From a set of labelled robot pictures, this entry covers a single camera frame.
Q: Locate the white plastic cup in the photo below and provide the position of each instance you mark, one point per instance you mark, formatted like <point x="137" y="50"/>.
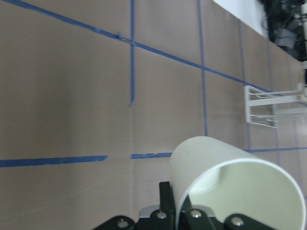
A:
<point x="228" y="180"/>

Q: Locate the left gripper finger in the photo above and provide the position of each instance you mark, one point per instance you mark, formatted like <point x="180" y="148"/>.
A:
<point x="167" y="211"/>

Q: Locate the white wire cup rack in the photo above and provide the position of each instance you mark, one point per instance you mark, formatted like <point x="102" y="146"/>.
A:
<point x="254" y="97"/>

